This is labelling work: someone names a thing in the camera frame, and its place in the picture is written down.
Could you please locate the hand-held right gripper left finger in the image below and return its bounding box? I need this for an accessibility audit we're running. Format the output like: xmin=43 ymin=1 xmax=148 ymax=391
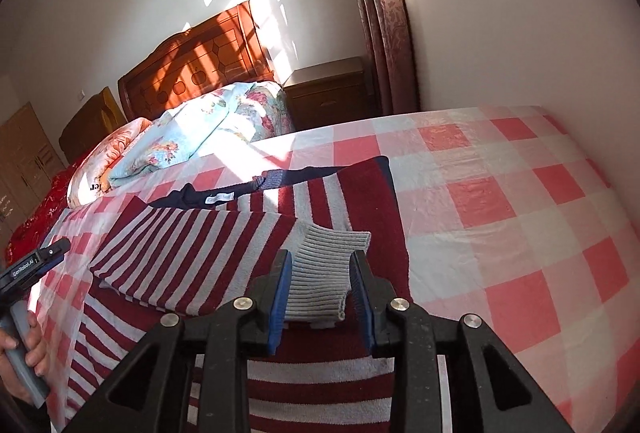
xmin=60 ymin=249 xmax=292 ymax=433

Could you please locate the blue floral quilt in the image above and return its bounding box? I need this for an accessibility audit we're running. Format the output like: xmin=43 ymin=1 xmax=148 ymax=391
xmin=107 ymin=80 xmax=297 ymax=188

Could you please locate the red patterned blanket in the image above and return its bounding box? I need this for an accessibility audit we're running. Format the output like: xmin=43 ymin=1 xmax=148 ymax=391
xmin=4 ymin=167 xmax=76 ymax=264

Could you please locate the pink floral pillow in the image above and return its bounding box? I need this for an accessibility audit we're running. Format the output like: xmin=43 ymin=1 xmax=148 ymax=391
xmin=66 ymin=117 xmax=153 ymax=208

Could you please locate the brown wooden nightstand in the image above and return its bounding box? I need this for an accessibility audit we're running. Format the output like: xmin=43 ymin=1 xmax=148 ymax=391
xmin=281 ymin=56 xmax=373 ymax=132

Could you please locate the pink floral curtain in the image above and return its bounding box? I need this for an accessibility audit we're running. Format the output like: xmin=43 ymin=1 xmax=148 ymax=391
xmin=334 ymin=0 xmax=423 ymax=116

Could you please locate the light wooden wardrobe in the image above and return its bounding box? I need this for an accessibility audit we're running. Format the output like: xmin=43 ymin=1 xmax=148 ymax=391
xmin=0 ymin=101 xmax=68 ymax=234

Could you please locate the orange wooden headboard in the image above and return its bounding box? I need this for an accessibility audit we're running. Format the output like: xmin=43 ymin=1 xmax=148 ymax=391
xmin=117 ymin=0 xmax=277 ymax=122

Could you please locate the pink checkered bed sheet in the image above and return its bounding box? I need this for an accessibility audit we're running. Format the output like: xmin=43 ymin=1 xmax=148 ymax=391
xmin=27 ymin=105 xmax=640 ymax=433

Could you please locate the person's left hand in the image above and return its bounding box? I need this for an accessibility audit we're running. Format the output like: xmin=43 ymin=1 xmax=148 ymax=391
xmin=0 ymin=310 xmax=49 ymax=406

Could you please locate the red white striped sweater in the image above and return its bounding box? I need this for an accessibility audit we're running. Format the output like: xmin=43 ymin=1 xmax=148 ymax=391
xmin=65 ymin=155 xmax=453 ymax=433

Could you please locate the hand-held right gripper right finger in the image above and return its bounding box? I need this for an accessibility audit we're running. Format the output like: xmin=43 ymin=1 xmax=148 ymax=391
xmin=348 ymin=250 xmax=576 ymax=433

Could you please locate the dark brown headboard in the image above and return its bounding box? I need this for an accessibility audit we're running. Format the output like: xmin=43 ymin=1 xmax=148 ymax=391
xmin=59 ymin=86 xmax=128 ymax=166

